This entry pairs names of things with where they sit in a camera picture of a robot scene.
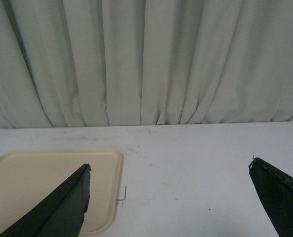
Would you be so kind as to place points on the beige rectangular plastic tray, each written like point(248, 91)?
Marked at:
point(27, 177)

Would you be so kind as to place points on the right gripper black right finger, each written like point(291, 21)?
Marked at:
point(275, 191)

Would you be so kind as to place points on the white pleated curtain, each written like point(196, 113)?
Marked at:
point(77, 63)

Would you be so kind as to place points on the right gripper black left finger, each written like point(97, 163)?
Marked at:
point(61, 213)

